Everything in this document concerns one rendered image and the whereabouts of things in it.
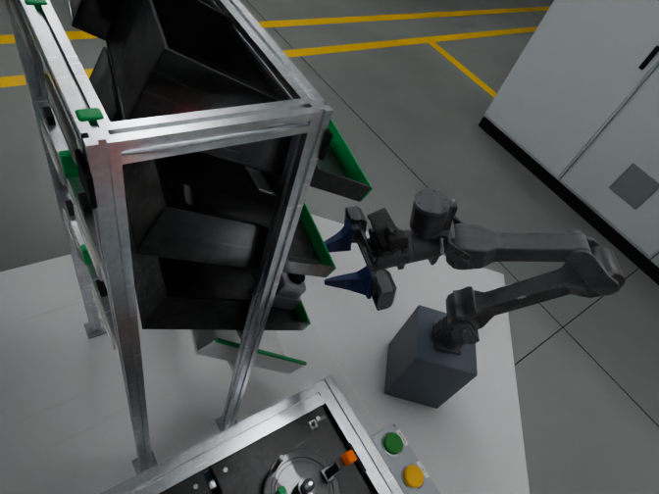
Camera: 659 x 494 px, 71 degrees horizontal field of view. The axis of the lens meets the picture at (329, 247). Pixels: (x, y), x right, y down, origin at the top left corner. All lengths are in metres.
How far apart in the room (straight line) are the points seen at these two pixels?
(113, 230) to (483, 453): 1.03
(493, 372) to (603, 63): 2.59
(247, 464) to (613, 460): 2.08
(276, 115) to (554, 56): 3.41
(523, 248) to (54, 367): 0.95
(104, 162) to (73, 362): 0.83
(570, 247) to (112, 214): 0.68
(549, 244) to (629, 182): 2.78
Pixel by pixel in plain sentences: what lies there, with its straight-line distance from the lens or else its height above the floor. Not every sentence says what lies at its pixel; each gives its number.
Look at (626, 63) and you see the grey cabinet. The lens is 3.53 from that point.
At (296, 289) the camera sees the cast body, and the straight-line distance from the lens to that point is 0.76.
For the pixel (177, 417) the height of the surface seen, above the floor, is 0.86.
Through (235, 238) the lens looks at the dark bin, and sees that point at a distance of 0.53.
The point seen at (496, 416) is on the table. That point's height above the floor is 0.86.
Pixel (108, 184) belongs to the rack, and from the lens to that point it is 0.36.
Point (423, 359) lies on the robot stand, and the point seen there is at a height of 1.06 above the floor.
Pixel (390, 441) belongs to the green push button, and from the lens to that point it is 1.02.
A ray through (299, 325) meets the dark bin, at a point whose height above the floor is 1.21.
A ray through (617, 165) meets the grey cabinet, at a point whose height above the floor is 0.46.
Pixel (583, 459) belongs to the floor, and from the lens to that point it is 2.61.
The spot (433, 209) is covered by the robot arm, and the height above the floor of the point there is 1.43.
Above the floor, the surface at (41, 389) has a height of 0.86.
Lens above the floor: 1.87
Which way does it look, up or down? 48 degrees down
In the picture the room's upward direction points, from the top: 23 degrees clockwise
